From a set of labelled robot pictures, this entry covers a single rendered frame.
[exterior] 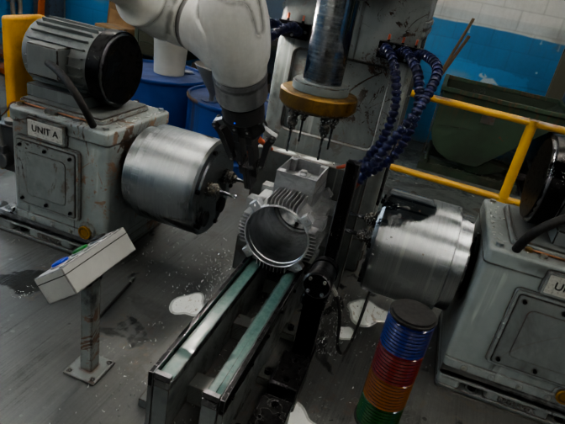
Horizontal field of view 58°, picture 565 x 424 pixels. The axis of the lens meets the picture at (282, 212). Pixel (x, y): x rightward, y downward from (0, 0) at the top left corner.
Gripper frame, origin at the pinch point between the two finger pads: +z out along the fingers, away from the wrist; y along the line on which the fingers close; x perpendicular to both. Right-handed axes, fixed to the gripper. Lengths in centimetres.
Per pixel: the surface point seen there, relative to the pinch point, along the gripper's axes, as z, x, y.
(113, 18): 311, -417, 393
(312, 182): 12.3, -11.8, -10.1
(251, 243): 23.7, 2.1, 0.0
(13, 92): 8, -10, 71
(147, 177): 12.9, 0.0, 27.1
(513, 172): 151, -169, -88
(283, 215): 31.8, -13.5, -2.2
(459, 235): 10.3, -7.8, -44.1
